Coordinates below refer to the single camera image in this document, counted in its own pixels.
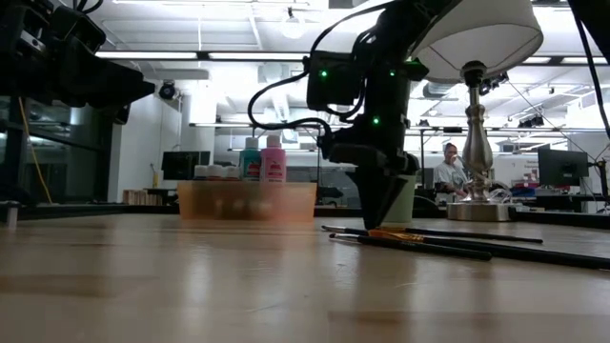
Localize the long ceiling light bar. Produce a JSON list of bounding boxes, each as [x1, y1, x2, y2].
[[208, 50, 310, 62], [94, 50, 199, 61]]

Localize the green plastic cup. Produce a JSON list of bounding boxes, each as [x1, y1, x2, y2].
[[383, 173, 418, 225]]

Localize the orange plastic bin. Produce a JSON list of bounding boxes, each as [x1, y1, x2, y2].
[[176, 180, 318, 224]]

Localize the round ceiling ring light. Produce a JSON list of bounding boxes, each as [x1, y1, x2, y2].
[[279, 7, 308, 41]]

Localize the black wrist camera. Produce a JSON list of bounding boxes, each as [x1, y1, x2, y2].
[[304, 50, 366, 113], [50, 4, 108, 54]]

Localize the table lamp white shade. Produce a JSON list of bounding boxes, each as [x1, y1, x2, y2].
[[410, 0, 545, 223]]

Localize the black ceiling spotlight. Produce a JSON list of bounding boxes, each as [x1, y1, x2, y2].
[[157, 79, 179, 102]]

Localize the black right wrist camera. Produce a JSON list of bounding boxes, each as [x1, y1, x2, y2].
[[304, 50, 366, 113]]

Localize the paint brush pale bristles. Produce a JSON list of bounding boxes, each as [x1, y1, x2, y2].
[[321, 224, 545, 245]]

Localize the thin dark paint brush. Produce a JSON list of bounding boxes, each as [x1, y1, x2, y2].
[[368, 229, 610, 272], [328, 232, 494, 262]]

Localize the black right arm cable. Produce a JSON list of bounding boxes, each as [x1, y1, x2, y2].
[[571, 0, 610, 141]]

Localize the silver aluminium bracket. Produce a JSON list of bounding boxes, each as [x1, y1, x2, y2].
[[0, 199, 21, 230]]

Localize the large pink paint bottle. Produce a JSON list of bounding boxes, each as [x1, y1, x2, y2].
[[259, 134, 288, 184]]

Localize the cluttered background desk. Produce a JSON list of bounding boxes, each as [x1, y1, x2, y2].
[[509, 176, 610, 214]]

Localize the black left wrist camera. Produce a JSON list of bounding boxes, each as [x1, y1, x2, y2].
[[50, 4, 108, 54]]

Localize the large teal paint bottle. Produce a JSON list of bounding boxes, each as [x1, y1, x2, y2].
[[238, 136, 263, 183]]

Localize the black framed glass partition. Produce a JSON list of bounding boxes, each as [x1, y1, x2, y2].
[[0, 94, 118, 206]]

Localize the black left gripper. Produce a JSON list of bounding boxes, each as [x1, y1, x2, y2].
[[28, 45, 156, 126]]

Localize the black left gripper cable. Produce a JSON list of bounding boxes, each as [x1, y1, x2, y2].
[[71, 0, 105, 15]]

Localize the yellow hanging cable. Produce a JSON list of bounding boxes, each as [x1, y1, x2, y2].
[[17, 97, 54, 205]]

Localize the black office chair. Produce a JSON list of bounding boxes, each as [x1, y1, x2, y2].
[[315, 185, 345, 208]]

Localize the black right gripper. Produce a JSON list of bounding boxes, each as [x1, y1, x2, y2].
[[317, 50, 430, 231]]

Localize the black computer monitor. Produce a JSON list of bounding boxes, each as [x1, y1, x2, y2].
[[537, 148, 591, 188], [160, 150, 213, 182]]

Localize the person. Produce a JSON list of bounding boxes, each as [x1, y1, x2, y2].
[[432, 141, 471, 204]]

